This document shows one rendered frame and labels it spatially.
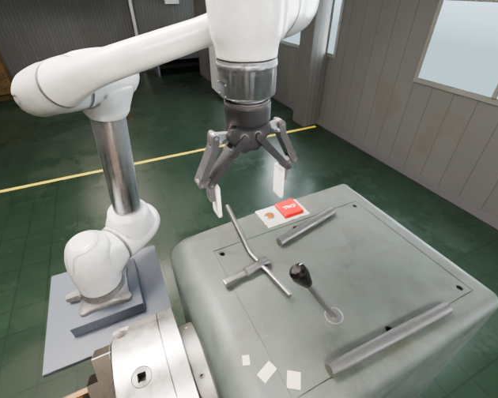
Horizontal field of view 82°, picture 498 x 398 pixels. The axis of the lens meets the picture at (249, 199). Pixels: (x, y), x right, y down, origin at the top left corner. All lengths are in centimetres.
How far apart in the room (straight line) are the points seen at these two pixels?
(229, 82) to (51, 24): 795
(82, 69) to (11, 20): 776
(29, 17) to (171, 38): 778
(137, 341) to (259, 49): 54
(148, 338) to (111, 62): 52
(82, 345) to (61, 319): 16
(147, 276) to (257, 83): 108
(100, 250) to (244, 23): 89
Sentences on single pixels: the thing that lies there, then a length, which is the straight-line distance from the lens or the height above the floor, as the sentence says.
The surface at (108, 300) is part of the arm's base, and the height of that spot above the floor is 82.
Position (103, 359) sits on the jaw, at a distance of 69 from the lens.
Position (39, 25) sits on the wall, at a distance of 836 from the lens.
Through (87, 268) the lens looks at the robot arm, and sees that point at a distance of 112.
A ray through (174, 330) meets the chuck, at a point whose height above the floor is 123.
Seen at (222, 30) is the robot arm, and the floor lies 172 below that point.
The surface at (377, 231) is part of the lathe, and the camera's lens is 82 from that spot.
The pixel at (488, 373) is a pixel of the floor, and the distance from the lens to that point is 234.
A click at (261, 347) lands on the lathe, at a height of 125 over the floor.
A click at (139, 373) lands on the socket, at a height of 123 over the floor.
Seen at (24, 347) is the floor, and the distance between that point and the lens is 239.
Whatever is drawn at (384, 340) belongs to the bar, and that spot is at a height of 128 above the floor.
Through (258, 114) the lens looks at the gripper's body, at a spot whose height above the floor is 161.
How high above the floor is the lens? 177
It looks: 37 degrees down
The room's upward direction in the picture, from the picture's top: straight up
